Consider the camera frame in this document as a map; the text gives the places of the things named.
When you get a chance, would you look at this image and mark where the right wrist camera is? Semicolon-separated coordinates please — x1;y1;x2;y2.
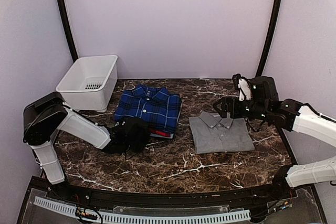
232;73;251;101

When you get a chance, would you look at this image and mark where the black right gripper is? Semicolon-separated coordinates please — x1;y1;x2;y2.
214;96;270;121

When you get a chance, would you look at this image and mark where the blue plaid shirt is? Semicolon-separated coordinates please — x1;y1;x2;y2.
114;84;182;133

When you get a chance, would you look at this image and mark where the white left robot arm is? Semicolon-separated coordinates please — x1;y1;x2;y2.
23;92;150;201

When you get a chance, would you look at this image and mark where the black front rail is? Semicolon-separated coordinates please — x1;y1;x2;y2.
31;175;313;210

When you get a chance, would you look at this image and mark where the white slotted cable duct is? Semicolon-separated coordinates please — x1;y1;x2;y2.
33;196;251;223

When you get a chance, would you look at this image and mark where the grey long sleeve shirt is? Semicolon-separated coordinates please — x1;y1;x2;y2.
189;111;255;154

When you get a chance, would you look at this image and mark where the black red shirt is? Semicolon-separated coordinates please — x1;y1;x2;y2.
149;129;170;135

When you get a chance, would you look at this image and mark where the left black frame post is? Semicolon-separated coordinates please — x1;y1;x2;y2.
57;0;79;62

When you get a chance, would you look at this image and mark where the white plastic bin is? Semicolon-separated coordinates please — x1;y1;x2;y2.
56;55;118;112

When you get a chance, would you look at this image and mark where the black frame post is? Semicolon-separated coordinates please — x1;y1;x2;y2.
255;0;281;77
57;0;79;62

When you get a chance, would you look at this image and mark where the light blue shirt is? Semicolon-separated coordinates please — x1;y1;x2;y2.
150;133;174;139

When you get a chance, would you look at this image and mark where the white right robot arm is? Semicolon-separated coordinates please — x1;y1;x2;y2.
213;74;335;200

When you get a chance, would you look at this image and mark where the right black frame post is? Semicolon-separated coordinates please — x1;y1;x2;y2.
255;0;281;77

